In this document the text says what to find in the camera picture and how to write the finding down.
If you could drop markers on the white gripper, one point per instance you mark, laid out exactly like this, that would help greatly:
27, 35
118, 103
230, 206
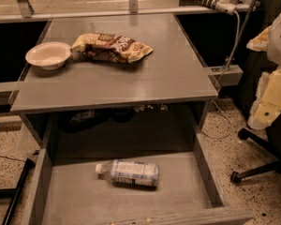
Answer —
279, 42

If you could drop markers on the blue label plastic bottle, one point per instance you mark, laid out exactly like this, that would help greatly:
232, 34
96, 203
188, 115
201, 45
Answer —
130, 172

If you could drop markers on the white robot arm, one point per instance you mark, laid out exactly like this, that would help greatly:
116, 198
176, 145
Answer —
267, 106

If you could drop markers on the open grey top drawer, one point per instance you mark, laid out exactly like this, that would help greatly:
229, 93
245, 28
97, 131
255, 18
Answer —
66, 190

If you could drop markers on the white power strip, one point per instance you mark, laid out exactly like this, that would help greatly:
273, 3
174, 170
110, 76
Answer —
220, 5

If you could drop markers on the yellow brown chip bag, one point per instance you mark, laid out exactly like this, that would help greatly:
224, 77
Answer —
110, 48

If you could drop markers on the white bowl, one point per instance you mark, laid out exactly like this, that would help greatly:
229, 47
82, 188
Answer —
48, 55

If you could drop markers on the black floor frame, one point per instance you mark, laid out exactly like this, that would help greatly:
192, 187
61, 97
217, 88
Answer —
15, 174

